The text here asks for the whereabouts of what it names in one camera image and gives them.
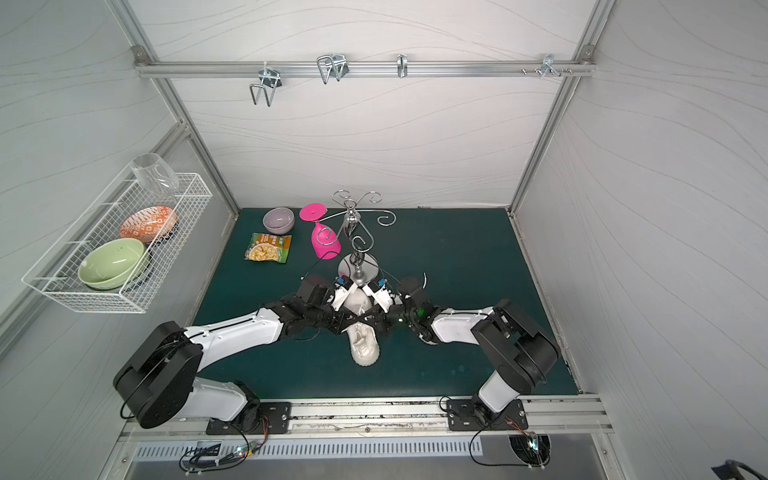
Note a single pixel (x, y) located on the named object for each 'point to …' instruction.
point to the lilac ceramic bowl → (279, 220)
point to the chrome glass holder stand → (358, 266)
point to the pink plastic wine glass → (325, 241)
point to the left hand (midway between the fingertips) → (358, 319)
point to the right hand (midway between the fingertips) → (361, 315)
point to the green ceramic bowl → (113, 263)
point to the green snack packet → (268, 247)
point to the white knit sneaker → (365, 347)
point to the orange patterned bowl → (149, 224)
